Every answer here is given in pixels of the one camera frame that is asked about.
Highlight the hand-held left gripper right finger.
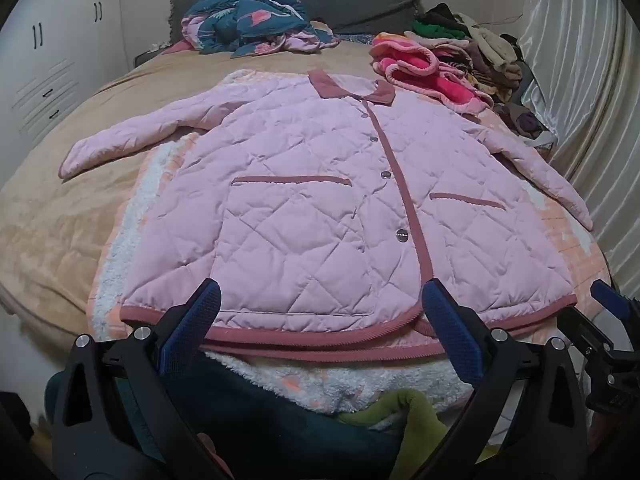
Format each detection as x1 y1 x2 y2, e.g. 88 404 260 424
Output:
421 277 593 480

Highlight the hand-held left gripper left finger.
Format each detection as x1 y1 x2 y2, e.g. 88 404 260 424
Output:
50 277 223 480

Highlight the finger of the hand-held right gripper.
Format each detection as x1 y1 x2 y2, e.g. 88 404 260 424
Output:
556 306 613 361
590 280 640 333

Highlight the pink quilted jacket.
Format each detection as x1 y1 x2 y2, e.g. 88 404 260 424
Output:
58 69 594 351

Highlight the pile of assorted clothes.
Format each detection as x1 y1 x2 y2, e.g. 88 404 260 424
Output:
404 2 526 103

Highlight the green fleece garment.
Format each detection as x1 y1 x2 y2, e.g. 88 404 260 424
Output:
337 389 501 480

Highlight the peach bear print blanket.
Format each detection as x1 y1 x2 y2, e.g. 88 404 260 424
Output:
86 67 613 433

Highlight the dark teal garment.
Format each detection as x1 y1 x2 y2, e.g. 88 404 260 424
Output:
44 352 401 480

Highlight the tan plush bedspread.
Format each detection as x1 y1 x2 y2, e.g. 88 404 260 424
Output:
0 40 506 341

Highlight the white satin curtain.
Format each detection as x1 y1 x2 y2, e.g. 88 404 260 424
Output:
515 0 640 286

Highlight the pink fleece robe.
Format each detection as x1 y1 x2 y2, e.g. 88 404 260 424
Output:
369 32 496 113

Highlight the dark nightstand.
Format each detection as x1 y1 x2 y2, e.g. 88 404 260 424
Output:
133 40 173 68

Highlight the white wardrobe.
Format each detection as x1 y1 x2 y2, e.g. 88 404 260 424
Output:
0 0 126 186

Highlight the blue patterned pillow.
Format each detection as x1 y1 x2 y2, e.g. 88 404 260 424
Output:
332 32 383 45

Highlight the teal flamingo print duvet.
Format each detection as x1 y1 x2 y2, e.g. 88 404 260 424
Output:
181 0 341 56

